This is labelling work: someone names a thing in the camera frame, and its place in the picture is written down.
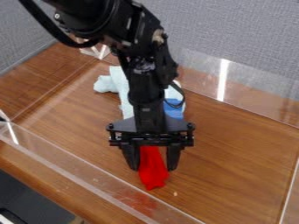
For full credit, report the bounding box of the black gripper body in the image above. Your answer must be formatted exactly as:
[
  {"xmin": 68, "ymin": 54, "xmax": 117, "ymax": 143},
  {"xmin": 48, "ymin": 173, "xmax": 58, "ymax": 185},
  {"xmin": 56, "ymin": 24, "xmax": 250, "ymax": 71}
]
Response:
[{"xmin": 106, "ymin": 99, "xmax": 194, "ymax": 148}]

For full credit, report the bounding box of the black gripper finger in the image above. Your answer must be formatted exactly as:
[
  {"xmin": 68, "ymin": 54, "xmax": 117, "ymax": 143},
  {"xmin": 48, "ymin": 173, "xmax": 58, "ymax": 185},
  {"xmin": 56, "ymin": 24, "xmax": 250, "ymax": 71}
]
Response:
[
  {"xmin": 165, "ymin": 146, "xmax": 181, "ymax": 172},
  {"xmin": 120, "ymin": 145, "xmax": 140, "ymax": 171}
]

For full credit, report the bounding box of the red plastic bar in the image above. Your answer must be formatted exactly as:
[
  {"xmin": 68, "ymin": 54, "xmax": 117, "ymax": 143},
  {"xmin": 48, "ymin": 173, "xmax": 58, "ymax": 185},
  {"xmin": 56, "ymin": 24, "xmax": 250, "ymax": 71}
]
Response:
[{"xmin": 137, "ymin": 146, "xmax": 168, "ymax": 190}]

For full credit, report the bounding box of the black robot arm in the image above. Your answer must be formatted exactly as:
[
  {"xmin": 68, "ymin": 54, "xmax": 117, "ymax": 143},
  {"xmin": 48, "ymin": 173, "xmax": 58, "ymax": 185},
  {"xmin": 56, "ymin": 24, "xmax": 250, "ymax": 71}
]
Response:
[{"xmin": 44, "ymin": 0, "xmax": 194, "ymax": 171}]

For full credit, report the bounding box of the light blue cloth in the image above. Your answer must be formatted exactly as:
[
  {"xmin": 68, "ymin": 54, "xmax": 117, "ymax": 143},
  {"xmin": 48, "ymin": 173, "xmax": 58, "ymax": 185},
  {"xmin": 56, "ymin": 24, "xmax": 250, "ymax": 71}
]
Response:
[{"xmin": 93, "ymin": 66, "xmax": 182, "ymax": 119}]

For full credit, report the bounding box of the blue plastic block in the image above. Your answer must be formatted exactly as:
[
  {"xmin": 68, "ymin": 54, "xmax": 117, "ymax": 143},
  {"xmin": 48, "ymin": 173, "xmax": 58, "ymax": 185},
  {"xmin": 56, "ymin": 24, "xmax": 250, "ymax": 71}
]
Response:
[{"xmin": 162, "ymin": 98, "xmax": 184, "ymax": 120}]

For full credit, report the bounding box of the clear acrylic corner bracket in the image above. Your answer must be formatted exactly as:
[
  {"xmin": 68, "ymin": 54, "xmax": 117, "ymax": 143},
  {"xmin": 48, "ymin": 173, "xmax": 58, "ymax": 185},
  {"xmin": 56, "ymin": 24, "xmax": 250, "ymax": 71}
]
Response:
[{"xmin": 78, "ymin": 45, "xmax": 109, "ymax": 60}]

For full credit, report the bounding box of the clear acrylic enclosure wall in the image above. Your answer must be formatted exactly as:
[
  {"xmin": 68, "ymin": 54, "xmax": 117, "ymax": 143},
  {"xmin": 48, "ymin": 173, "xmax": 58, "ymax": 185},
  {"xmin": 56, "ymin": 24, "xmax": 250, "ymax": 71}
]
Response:
[{"xmin": 0, "ymin": 45, "xmax": 299, "ymax": 224}]

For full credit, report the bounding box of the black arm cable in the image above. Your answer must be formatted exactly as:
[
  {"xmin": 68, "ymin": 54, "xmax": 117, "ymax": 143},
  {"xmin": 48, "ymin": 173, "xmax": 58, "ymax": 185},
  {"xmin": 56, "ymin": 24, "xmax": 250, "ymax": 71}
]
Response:
[{"xmin": 18, "ymin": 0, "xmax": 102, "ymax": 48}]

